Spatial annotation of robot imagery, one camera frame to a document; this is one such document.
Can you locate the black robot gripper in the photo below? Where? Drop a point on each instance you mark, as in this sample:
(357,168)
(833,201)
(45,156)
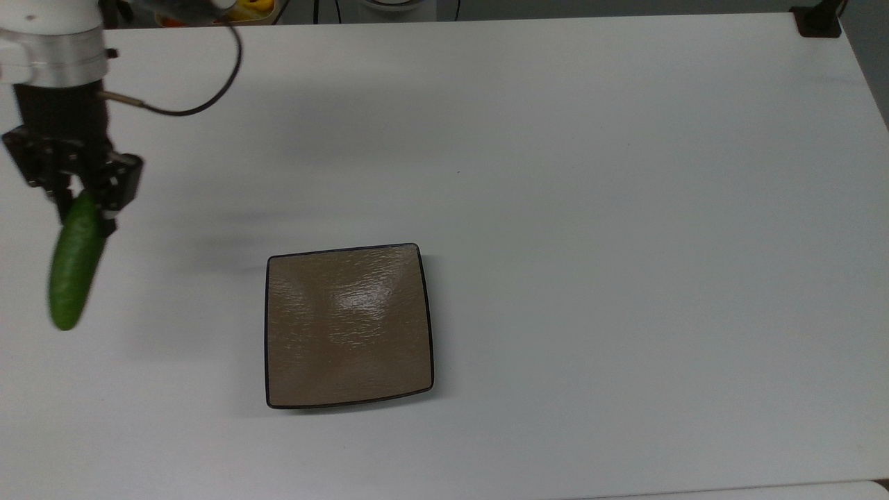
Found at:
(62,132)

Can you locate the green cucumber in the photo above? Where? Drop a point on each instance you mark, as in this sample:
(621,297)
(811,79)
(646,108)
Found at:
(72,267)

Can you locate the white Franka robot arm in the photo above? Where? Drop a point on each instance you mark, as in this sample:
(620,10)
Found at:
(48,42)

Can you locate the square brown ceramic plate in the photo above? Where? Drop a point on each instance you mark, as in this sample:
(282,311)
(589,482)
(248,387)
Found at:
(349,325)

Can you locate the red toy tomato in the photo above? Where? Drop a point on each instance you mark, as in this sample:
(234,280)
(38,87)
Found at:
(171,21)

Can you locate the yellow toy fruit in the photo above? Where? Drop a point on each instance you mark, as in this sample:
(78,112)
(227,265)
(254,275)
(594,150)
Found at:
(250,10)

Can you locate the black table clamp mount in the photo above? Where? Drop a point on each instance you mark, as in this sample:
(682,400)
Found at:
(818,19)

